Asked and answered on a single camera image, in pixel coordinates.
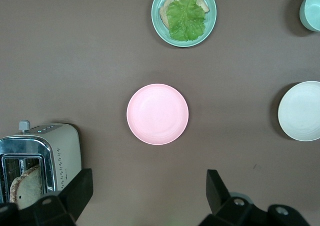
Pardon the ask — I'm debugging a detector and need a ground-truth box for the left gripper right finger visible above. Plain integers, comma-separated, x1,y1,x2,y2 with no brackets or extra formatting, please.
199,169,270,226

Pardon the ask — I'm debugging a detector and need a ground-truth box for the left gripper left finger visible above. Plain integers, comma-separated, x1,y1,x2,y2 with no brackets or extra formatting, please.
32,168,94,226

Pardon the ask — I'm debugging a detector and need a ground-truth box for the pink plate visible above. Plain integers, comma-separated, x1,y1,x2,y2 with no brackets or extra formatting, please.
126,83,190,146

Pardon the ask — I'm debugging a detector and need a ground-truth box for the bread slice in toaster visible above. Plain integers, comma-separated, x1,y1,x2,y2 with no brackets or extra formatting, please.
9,163,43,210

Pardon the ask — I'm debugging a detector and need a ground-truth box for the beige and chrome toaster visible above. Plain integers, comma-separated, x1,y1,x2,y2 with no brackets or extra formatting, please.
0,120,82,204

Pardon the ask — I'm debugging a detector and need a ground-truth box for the beige plate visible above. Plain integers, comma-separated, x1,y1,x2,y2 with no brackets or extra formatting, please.
277,80,320,142

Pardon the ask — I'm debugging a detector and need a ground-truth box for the green plate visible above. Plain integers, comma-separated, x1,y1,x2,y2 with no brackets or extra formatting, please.
150,0,218,48

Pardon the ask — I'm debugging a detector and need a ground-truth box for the green lettuce leaf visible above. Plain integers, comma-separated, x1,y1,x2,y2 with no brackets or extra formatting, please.
165,0,208,42

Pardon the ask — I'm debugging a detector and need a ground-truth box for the green bowl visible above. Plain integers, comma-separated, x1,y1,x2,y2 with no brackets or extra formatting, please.
299,0,320,33

